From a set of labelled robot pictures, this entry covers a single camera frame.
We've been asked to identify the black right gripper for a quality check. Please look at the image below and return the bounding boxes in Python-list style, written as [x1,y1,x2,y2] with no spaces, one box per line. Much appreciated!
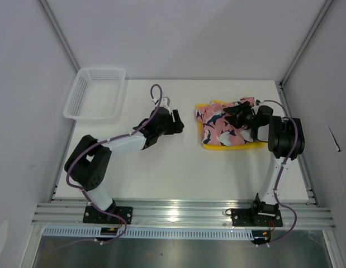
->
[224,101,258,128]

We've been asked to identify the pink patterned shorts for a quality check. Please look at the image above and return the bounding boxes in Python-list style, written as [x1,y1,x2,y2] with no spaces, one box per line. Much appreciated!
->
[194,97,256,147]

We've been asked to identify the yellow shorts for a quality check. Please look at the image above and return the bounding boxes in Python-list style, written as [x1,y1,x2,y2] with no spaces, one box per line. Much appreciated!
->
[195,99,266,152]

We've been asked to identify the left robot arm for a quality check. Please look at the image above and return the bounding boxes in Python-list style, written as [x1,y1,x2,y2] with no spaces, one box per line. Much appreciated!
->
[64,107,184,223]

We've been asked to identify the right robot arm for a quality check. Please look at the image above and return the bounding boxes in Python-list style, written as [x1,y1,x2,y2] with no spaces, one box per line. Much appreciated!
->
[224,102,305,227]

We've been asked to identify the white tray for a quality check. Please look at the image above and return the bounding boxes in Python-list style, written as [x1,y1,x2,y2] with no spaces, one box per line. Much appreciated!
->
[63,66,126,124]

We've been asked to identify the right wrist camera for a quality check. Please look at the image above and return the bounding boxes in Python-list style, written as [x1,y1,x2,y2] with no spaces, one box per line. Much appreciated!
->
[254,99,264,106]

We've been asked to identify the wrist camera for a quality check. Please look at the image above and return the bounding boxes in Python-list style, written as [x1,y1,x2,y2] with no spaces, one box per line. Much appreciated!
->
[152,97,170,109]
[254,99,264,106]

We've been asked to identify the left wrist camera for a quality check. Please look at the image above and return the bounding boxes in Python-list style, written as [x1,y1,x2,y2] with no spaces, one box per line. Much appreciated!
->
[152,97,170,109]

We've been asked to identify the right side table rail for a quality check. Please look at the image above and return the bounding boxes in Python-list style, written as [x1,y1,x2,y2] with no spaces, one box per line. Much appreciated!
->
[275,82,320,207]

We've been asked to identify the aluminium mounting rail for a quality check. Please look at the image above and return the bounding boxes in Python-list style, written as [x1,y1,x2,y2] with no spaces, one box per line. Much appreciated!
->
[31,199,336,230]

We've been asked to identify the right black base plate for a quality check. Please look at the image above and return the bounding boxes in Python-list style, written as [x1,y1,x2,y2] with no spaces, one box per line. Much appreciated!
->
[225,208,283,227]

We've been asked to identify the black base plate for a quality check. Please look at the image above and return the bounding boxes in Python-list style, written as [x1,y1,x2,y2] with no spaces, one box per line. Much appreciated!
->
[225,208,283,227]
[83,206,133,224]

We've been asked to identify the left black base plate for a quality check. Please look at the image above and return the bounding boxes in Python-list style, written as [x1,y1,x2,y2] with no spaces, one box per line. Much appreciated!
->
[83,206,133,224]

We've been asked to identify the right corner frame post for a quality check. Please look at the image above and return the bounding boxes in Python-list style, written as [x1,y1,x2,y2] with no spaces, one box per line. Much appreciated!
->
[279,0,336,89]

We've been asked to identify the corner frame post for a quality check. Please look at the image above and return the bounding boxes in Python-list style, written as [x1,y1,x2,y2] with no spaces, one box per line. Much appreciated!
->
[279,0,336,89]
[36,0,80,73]

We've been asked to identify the slotted cable duct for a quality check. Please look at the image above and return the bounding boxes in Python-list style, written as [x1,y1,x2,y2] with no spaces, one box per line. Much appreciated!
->
[42,226,254,241]

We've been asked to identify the left corner frame post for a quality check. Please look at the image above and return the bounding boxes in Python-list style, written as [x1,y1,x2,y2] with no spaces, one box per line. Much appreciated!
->
[36,0,80,73]

